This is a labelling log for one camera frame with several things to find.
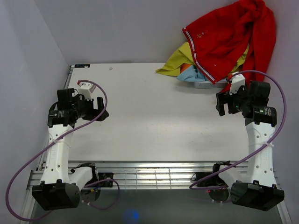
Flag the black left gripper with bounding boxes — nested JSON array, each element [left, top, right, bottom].
[[72, 95, 109, 121]]

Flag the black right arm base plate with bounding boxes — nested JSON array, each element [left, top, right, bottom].
[[192, 172, 227, 187]]

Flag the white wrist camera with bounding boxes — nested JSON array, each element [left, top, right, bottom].
[[77, 81, 96, 101], [229, 73, 245, 95]]

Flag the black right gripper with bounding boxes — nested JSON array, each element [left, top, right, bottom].
[[215, 83, 250, 116]]

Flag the white plastic basket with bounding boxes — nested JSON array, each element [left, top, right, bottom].
[[194, 79, 228, 89]]

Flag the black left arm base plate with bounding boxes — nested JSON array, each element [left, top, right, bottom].
[[95, 173, 114, 188]]

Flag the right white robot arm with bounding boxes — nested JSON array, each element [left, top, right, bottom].
[[211, 81, 285, 211]]

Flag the dark label sticker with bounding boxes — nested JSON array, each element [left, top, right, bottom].
[[74, 64, 90, 68]]

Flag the orange garment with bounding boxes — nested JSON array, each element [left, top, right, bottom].
[[180, 63, 193, 74]]

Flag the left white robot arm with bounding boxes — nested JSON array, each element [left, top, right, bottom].
[[32, 83, 109, 211]]

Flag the light blue garment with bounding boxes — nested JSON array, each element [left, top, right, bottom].
[[177, 65, 209, 83]]

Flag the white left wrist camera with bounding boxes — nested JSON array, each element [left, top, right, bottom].
[[77, 81, 96, 101]]

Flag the red trousers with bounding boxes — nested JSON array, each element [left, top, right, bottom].
[[182, 0, 276, 84]]

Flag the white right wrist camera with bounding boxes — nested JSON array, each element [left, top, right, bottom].
[[229, 73, 245, 95]]

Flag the yellow-green trousers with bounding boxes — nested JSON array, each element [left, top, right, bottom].
[[156, 42, 250, 77]]

